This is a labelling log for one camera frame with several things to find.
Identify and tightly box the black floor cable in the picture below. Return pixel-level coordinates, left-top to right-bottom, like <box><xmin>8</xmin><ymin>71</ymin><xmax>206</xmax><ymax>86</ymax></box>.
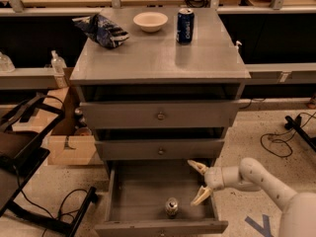
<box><xmin>14</xmin><ymin>168</ymin><xmax>93</xmax><ymax>237</ymax></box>
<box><xmin>260</xmin><ymin>111</ymin><xmax>316</xmax><ymax>159</ymax></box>

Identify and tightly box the blue tape mark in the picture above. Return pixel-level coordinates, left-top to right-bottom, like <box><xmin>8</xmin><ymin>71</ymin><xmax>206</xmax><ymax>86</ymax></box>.
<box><xmin>245</xmin><ymin>214</ymin><xmax>274</xmax><ymax>237</ymax></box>

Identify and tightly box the grey drawer cabinet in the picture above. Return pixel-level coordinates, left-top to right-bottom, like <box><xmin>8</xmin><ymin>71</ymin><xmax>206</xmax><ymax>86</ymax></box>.
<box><xmin>69</xmin><ymin>6</ymin><xmax>252</xmax><ymax>176</ymax></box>

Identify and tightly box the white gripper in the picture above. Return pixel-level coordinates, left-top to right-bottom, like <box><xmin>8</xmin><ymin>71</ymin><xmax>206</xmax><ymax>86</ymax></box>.
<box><xmin>188</xmin><ymin>160</ymin><xmax>224</xmax><ymax>206</ymax></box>

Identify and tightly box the small white pump bottle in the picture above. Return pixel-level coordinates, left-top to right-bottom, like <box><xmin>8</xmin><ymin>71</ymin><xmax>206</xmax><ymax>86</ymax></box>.
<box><xmin>235</xmin><ymin>40</ymin><xmax>243</xmax><ymax>51</ymax></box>

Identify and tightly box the black cart frame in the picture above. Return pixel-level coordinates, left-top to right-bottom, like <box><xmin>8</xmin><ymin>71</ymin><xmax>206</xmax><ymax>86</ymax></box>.
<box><xmin>0</xmin><ymin>93</ymin><xmax>98</xmax><ymax>237</ymax></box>

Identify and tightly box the clear plastic bottle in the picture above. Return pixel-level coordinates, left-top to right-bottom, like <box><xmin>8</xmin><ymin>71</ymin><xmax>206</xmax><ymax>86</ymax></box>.
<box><xmin>0</xmin><ymin>52</ymin><xmax>15</xmax><ymax>72</ymax></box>

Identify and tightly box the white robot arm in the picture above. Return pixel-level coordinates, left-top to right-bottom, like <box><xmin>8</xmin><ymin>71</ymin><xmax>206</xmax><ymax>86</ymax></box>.
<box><xmin>188</xmin><ymin>158</ymin><xmax>316</xmax><ymax>237</ymax></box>

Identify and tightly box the cardboard box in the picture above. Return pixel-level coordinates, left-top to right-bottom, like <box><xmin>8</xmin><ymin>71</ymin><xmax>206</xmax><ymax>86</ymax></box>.
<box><xmin>33</xmin><ymin>67</ymin><xmax>104</xmax><ymax>166</ymax></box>

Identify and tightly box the blue chip bag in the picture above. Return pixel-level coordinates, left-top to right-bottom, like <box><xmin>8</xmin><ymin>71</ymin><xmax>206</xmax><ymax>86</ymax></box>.
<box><xmin>73</xmin><ymin>14</ymin><xmax>129</xmax><ymax>49</ymax></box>

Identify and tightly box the black floor cable left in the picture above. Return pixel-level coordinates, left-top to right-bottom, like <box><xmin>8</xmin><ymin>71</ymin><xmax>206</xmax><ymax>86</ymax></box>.
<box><xmin>14</xmin><ymin>168</ymin><xmax>93</xmax><ymax>237</ymax></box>

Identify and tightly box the grey top drawer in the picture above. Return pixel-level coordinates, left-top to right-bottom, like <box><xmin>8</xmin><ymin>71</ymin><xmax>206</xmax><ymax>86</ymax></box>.
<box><xmin>81</xmin><ymin>101</ymin><xmax>238</xmax><ymax>129</ymax></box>

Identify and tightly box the grey bottom drawer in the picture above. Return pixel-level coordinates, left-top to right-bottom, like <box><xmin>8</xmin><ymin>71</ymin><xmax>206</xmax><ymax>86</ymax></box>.
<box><xmin>94</xmin><ymin>159</ymin><xmax>229</xmax><ymax>237</ymax></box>

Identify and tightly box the clear sanitizer bottle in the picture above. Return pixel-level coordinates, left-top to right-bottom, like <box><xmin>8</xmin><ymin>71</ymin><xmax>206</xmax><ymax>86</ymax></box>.
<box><xmin>51</xmin><ymin>50</ymin><xmax>67</xmax><ymax>74</ymax></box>

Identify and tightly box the black floor cable right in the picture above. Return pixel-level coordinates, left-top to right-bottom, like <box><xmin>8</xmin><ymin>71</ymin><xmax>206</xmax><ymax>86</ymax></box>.
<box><xmin>260</xmin><ymin>111</ymin><xmax>316</xmax><ymax>159</ymax></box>

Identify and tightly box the black stand base right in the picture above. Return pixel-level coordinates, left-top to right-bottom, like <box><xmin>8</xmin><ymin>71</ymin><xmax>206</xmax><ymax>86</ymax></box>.
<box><xmin>285</xmin><ymin>115</ymin><xmax>316</xmax><ymax>152</ymax></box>

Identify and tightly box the white bowl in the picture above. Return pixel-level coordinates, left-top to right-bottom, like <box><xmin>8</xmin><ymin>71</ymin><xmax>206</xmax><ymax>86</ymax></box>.
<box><xmin>133</xmin><ymin>12</ymin><xmax>168</xmax><ymax>33</ymax></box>

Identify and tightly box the blue pepsi can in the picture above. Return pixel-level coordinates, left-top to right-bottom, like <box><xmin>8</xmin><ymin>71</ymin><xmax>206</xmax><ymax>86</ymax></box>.
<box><xmin>177</xmin><ymin>8</ymin><xmax>195</xmax><ymax>44</ymax></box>

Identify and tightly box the silver 7up can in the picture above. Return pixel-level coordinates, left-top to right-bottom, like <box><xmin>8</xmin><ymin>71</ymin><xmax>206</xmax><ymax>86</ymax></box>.
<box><xmin>165</xmin><ymin>197</ymin><xmax>179</xmax><ymax>218</ymax></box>

